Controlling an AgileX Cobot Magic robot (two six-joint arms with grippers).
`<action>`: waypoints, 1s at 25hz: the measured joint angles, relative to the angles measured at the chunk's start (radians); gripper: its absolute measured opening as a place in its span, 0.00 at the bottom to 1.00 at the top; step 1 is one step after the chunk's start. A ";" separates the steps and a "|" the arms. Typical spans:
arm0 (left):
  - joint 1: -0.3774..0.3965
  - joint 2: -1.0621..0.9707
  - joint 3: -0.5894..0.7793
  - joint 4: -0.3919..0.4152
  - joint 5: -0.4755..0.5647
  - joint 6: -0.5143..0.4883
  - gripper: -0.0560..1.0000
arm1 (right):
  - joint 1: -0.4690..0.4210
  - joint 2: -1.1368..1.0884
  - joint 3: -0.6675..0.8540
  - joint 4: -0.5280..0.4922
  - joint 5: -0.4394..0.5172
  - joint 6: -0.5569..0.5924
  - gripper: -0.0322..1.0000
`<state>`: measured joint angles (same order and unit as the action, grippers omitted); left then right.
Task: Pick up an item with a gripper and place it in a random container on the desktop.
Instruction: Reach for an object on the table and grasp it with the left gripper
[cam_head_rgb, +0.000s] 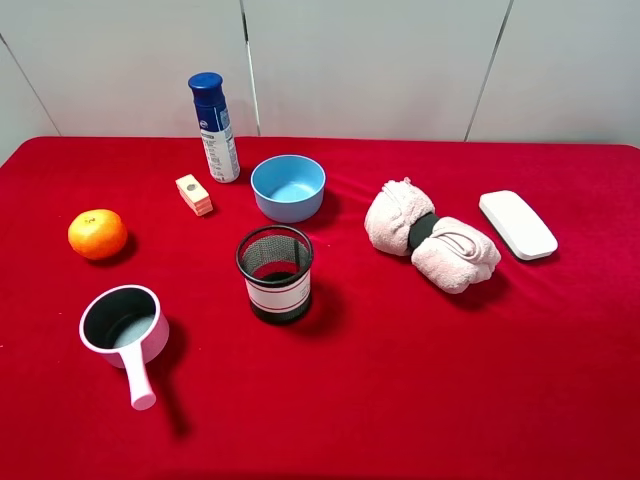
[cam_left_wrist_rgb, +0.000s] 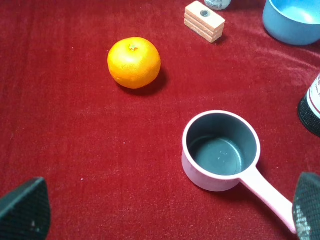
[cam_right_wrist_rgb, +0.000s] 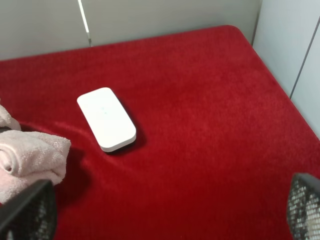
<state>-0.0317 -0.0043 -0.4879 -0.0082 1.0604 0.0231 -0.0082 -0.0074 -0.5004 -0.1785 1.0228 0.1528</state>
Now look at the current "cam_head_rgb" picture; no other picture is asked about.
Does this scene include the red tablecloth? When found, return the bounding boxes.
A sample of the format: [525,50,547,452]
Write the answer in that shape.
[1,137,639,479]

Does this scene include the blue white spray can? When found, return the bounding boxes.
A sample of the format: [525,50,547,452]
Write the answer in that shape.
[188,72,240,183]

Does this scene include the pink rolled towel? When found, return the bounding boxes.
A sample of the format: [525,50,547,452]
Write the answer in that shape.
[364,178,501,294]

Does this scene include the beige small block stack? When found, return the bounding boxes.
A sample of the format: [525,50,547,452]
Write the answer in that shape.
[175,174,213,216]

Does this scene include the orange tangerine fruit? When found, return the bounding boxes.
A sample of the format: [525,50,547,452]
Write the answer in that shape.
[67,209,128,261]

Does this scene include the black mesh pen cup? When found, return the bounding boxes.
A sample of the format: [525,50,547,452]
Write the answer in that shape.
[235,224,314,326]

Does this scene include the pink saucepan with handle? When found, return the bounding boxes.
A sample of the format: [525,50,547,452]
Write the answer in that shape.
[79,284,170,411]

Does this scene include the light blue bowl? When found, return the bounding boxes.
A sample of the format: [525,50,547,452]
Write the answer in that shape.
[250,154,327,224]

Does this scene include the white rectangular eraser box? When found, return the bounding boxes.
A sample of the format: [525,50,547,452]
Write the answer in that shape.
[479,190,558,261]

